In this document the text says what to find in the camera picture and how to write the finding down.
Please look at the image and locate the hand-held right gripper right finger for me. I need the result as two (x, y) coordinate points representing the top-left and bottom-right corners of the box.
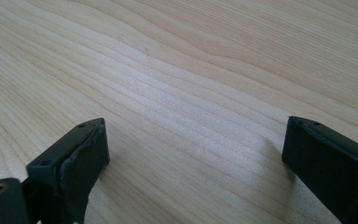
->
(281, 116), (358, 224)

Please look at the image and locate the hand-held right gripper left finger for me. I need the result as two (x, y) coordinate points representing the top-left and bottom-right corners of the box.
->
(22, 117), (111, 224)

